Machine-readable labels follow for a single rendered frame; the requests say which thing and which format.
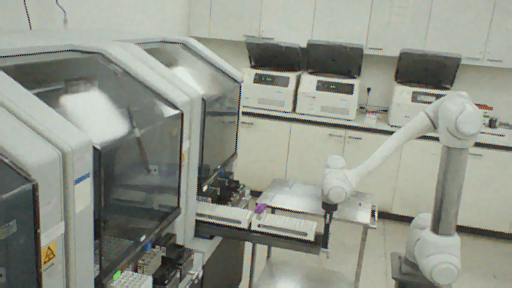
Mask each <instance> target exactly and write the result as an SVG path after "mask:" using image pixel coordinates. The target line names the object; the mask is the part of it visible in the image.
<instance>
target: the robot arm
mask: <svg viewBox="0 0 512 288"><path fill-rule="evenodd" d="M483 124H484V119H483V115H482V114H481V111H480V109H479V108H477V106H476V105H474V104H473V101H472V98H471V96H470V95H468V94H467V92H464V91H457V92H454V93H451V94H449V95H446V96H444V97H443V98H440V99H439V100H438V101H434V103H432V104H431V105H429V106H428V108H425V109H424V110H423V111H421V112H420V113H419V114H418V115H417V116H416V117H414V118H413V119H412V120H411V121H409V122H408V124H405V125H404V127H402V128H401V129H399V130H398V131H397V132H395V134H393V135H391V137H390V138H388V140H387V141H385V143H384V144H382V145H381V147H380V148H378V150H377V151H375V153H374V154H372V155H371V157H370V158H368V160H367V161H365V162H364V163H363V164H361V165H360V166H358V167H357V168H355V169H352V170H346V164H345V158H341V157H340V156H337V155H332V156H328V158H326V160H325V164H324V166H323V170H322V198H321V199H322V209H323V210H325V214H324V217H325V218H324V222H325V225H324V231H323V234H322V247H321V248H323V249H328V240H329V234H331V233H329V231H330V224H331V223H332V217H333V212H332V211H337V210H338V204H342V203H344V202H345V201H347V200H348V198H349V197H350V196H351V194H353V193H354V192H355V191H357V188H358V184H359V183H360V182H361V181H363V180H364V179H365V178H367V177H368V176H369V175H370V174H372V173H373V172H374V171H375V170H376V169H377V168H378V167H379V166H381V164H383V163H384V162H385V161H386V160H387V159H388V158H389V157H391V155H392V154H394V153H395V151H397V150H398V148H401V146H402V145H404V144H405V143H407V142H408V141H411V140H412V139H414V138H418V137H419V136H421V135H424V134H428V133H430V132H432V131H436V130H438V129H439V140H440V141H441V144H442V148H441V158H440V163H439V168H438V178H437V183H436V188H435V193H434V203H433V208H432V213H431V214H429V213H422V214H419V215H418V216H417V217H415V218H414V220H413V221H412V222H411V225H410V227H409V231H408V237H407V241H406V248H405V254H400V255H399V258H400V260H401V274H402V275H405V276H413V277H421V278H425V279H428V280H429V281H431V282H433V283H435V284H452V283H454V281H456V280H457V279H458V277H459V275H460V273H461V262H460V261H461V239H460V237H458V234H456V232H455V230H456V225H457V221H458V212H459V208H460V203H461V194H462V189H463V184H464V176H465V171H466V167H467V162H468V153H469V148H471V147H472V146H473V145H474V142H475V141H476V139H477V135H478V134H479V133H480V132H481V129H482V128H483Z"/></svg>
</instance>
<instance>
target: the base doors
mask: <svg viewBox="0 0 512 288"><path fill-rule="evenodd" d="M242 121H243V122H245V123H253V124H242V123H241V127H240V137H239V157H238V167H237V178H236V180H237V181H239V184H245V185H246V188H245V189H249V190H253V191H262V192H264V191H265V189H266V188H267V187H268V186H269V184H270V183H271V182H272V180H273V179H274V178H275V177H276V178H285V179H289V180H294V181H302V182H307V183H312V184H321V185H322V170H323V166H324V164H325V160H326V158H328V156H332V155H337V156H340V157H341V158H342V154H343V158H345V164H346V170H352V169H355V168H357V167H358V166H360V165H361V164H363V163H364V162H365V161H367V160H368V158H370V157H371V155H372V154H374V153H375V151H377V150H378V148H380V147H381V145H382V144H384V143H385V141H387V140H388V138H390V137H391V136H386V135H381V134H369V133H363V132H358V131H346V136H345V131H344V130H338V129H333V128H322V127H317V126H312V125H306V124H295V123H289V122H283V121H272V120H266V119H260V118H249V117H241V122H242ZM291 124H292V127H291ZM257 128H261V129H265V130H267V131H259V130H257ZM290 131H291V134H290ZM328 134H334V135H339V136H340V135H341V136H342V138H341V137H335V136H330V135H328ZM349 136H351V137H352V138H348V137H349ZM312 137H313V138H324V141H322V140H316V139H312ZM289 138H290V141H289ZM355 138H362V140H360V139H355ZM340 141H342V143H340ZM347 141H349V143H347ZM344 143H345V147H344ZM288 146H289V148H288ZM343 148H344V152H343ZM401 148H402V150H401ZM401 148H398V150H397V151H395V153H394V154H392V155H391V157H389V158H388V159H387V160H386V161H385V162H384V163H383V164H381V166H379V167H378V168H377V169H376V170H375V171H374V172H373V173H372V174H370V175H369V176H368V177H367V178H365V179H364V180H363V181H361V182H360V183H359V184H358V188H357V191H361V192H365V193H369V194H373V198H372V204H378V211H382V212H387V213H391V214H401V215H405V216H410V217H417V216H418V215H419V214H422V213H429V214H431V213H432V208H433V203H434V193H435V188H436V183H437V178H438V168H439V163H440V158H441V148H442V144H441V143H438V142H432V141H421V140H415V139H412V140H411V141H408V142H407V143H405V144H404V145H402V146H401ZM425 152H428V153H433V154H440V156H434V155H430V154H425ZM469 153H471V154H468V162H467V167H466V171H465V176H464V184H463V189H462V194H461V203H460V208H459V212H458V221H457V224H459V225H464V226H468V227H478V228H483V229H487V230H492V231H501V232H506V233H508V232H509V233H511V234H512V153H511V152H505V151H494V150H488V149H482V148H469ZM472 154H481V155H483V156H482V157H481V156H477V155H472ZM400 156H401V158H400ZM287 161H288V163H287ZM399 161H400V163H399ZM398 165H399V168H398ZM286 168H287V170H286ZM397 174H398V176H397ZM285 175H286V177H285ZM396 178H397V181H396ZM395 183H396V184H395ZM394 191H395V194H394ZM393 196H394V198H393ZM392 201H393V202H392ZM391 205H392V207H391Z"/></svg>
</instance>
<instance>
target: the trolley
mask: <svg viewBox="0 0 512 288"><path fill-rule="evenodd" d="M321 198H322V185H321V184H312V183H307V182H302V181H294V180H289V179H285V178H276V177H275V178H274V179H273V180H272V182H271V183H270V184H269V186H268V187H267V188H266V189H265V191H264V192H263V193H262V195H261V196H260V197H259V199H258V200H257V201H256V202H255V208H256V207H257V205H259V202H262V205H264V203H266V204H267V206H266V207H268V208H272V211H271V214H275V210H279V211H288V212H292V213H295V214H304V215H308V216H312V217H320V218H325V217H324V214H325V210H323V209H322V199H321ZM372 198H373V194H369V193H365V192H361V191H355V192H354V193H353V194H351V196H350V197H349V198H348V200H347V201H345V202H344V203H342V204H338V210H337V211H332V212H333V217H332V221H340V222H345V223H348V224H357V225H361V226H363V230H362V234H361V244H360V249H359V254H358V264H357V268H356V273H355V275H353V274H346V273H342V272H338V271H332V270H328V269H325V268H321V267H314V266H310V265H306V264H299V263H295V262H292V261H285V260H282V259H278V258H275V257H271V254H272V247H270V246H268V249H267V257H266V264H265V267H264V268H263V270H262V272H261V274H260V275H259V278H258V280H257V281H256V283H255V285H254V279H255V262H256V254H257V246H258V244H254V243H252V256H251V264H250V273H249V288H358V287H359V282H360V277H361V267H362V263H363V258H364V253H365V244H366V239H367V234H368V228H371V229H376V227H377V217H378V204H372ZM359 201H360V202H361V206H358V203H359ZM371 207H375V224H374V225H370V224H369V223H370V217H371Z"/></svg>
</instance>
